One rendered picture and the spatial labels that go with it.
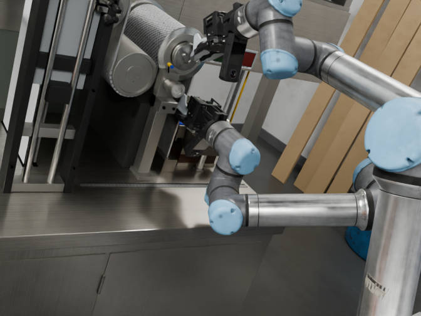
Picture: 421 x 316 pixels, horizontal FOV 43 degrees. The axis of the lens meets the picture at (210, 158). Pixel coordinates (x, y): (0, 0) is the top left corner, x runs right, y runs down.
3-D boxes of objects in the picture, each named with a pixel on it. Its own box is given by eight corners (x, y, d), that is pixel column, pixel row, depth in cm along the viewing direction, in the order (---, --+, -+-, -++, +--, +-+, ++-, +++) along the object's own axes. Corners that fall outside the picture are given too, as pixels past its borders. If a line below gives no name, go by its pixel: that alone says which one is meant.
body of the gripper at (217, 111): (212, 96, 146) (235, 116, 137) (202, 125, 149) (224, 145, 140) (188, 94, 141) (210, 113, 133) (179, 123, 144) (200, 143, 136)
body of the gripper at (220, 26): (225, 25, 135) (255, 6, 126) (227, 57, 134) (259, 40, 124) (200, 19, 131) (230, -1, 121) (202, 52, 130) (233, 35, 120)
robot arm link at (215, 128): (232, 153, 137) (207, 152, 133) (223, 145, 141) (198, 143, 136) (242, 128, 134) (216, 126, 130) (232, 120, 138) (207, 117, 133)
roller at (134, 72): (108, 94, 135) (119, 49, 130) (76, 57, 153) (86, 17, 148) (149, 98, 142) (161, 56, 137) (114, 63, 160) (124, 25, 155)
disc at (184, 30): (150, 76, 138) (168, 21, 133) (150, 75, 138) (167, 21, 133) (197, 84, 147) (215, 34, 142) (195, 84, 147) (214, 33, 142)
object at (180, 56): (178, 41, 135) (202, 45, 139) (175, 39, 136) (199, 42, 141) (170, 69, 138) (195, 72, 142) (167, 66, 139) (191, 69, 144)
